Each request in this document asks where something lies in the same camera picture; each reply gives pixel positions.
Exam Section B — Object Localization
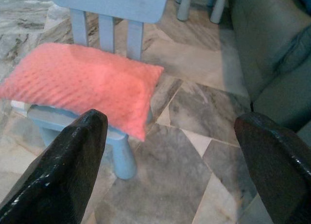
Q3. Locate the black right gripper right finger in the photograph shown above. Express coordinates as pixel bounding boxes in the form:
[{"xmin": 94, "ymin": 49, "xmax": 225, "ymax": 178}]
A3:
[{"xmin": 234, "ymin": 111, "xmax": 311, "ymax": 224}]

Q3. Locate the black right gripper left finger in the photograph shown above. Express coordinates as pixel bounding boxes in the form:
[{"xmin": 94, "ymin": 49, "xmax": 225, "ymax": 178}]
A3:
[{"xmin": 0, "ymin": 109, "xmax": 109, "ymax": 224}]

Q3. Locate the pink dotted plush pillow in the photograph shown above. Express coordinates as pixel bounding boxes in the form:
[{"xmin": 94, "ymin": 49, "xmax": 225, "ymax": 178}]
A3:
[{"xmin": 0, "ymin": 42, "xmax": 165, "ymax": 141}]

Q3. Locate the green leather sofa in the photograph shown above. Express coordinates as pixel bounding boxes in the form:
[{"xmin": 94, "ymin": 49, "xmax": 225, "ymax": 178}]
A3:
[{"xmin": 228, "ymin": 0, "xmax": 311, "ymax": 148}]

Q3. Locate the light blue child chair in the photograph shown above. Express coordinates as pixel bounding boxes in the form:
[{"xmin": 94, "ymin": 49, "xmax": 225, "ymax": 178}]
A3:
[
  {"xmin": 175, "ymin": 0, "xmax": 228, "ymax": 24},
  {"xmin": 11, "ymin": 0, "xmax": 168, "ymax": 180}
]

